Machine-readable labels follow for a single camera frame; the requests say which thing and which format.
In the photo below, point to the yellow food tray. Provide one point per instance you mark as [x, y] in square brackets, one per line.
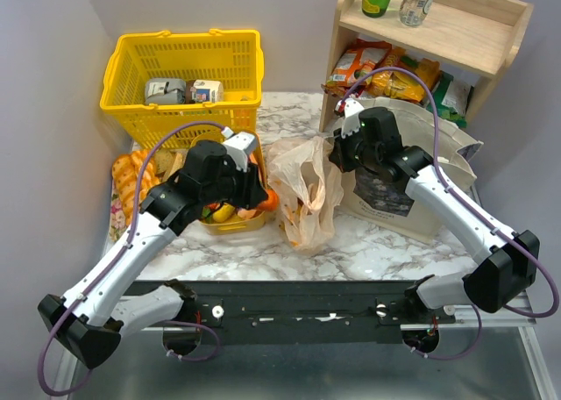
[235, 224]

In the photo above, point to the yellow chips bag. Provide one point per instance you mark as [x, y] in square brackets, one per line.
[397, 85]

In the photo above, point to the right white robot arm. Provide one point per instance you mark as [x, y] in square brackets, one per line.
[369, 141]

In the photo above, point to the orange toy pumpkin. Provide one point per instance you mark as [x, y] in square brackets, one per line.
[271, 203]

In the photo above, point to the red toy pepper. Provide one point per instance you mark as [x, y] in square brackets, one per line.
[214, 207]

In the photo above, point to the clear plastic bottle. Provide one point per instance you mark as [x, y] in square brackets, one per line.
[413, 12]

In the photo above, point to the wooden shelf unit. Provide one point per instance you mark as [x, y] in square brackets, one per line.
[480, 36]

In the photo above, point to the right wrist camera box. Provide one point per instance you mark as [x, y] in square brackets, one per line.
[351, 123]

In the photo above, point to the red snack bag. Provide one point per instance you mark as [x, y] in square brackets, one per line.
[339, 91]

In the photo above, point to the brown milk carton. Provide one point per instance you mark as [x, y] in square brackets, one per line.
[202, 91]

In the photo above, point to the banana print plastic bag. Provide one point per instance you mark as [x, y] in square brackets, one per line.
[309, 188]

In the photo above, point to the green snack bag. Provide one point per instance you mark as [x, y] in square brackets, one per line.
[452, 97]

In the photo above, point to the braided orange toy bread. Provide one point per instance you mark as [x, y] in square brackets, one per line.
[146, 173]

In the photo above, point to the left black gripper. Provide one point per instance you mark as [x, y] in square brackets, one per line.
[252, 189]

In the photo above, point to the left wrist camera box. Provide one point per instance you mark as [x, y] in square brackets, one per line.
[239, 146]

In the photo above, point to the brown toy bread slices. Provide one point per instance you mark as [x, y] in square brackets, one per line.
[168, 161]

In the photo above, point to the orange snack bag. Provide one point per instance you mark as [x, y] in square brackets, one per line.
[359, 59]

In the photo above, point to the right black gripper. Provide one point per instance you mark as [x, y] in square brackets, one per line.
[338, 153]

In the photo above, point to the grey wrapped package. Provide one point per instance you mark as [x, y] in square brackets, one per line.
[165, 91]

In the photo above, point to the toy bread loaf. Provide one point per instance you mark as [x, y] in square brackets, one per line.
[125, 175]

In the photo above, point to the yellow plastic shopping basket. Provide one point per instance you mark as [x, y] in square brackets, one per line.
[232, 57]

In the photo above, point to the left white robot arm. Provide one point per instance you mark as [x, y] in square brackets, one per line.
[89, 319]

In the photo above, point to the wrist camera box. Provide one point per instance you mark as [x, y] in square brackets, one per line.
[351, 123]
[239, 146]

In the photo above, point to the beige canvas tote bag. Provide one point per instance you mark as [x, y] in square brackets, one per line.
[370, 198]

